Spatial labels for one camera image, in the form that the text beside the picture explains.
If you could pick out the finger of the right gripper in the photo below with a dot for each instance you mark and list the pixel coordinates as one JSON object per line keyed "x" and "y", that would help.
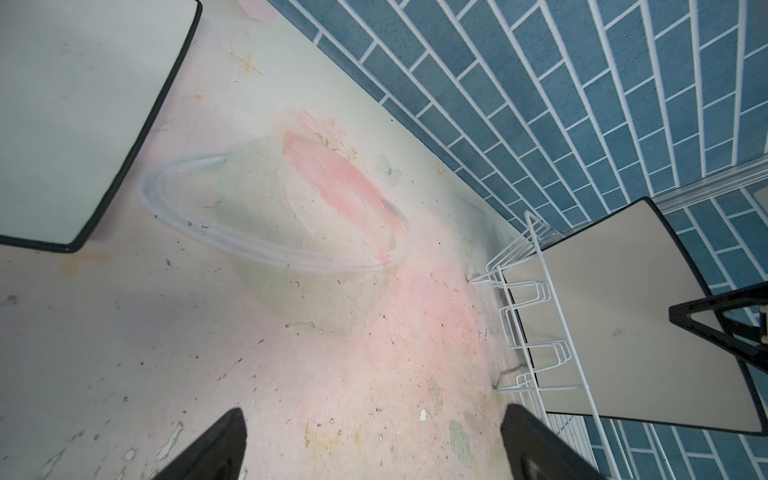
{"x": 708, "y": 319}

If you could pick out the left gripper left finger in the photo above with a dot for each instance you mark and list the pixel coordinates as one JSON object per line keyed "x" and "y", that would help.
{"x": 216, "y": 454}

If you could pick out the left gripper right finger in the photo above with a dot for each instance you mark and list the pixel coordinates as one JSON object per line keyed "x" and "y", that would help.
{"x": 535, "y": 452}

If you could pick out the square white plate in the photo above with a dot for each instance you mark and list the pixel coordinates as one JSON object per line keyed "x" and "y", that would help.
{"x": 82, "y": 83}
{"x": 616, "y": 280}

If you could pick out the white wire dish rack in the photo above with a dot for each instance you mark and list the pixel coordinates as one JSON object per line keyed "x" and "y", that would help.
{"x": 551, "y": 380}

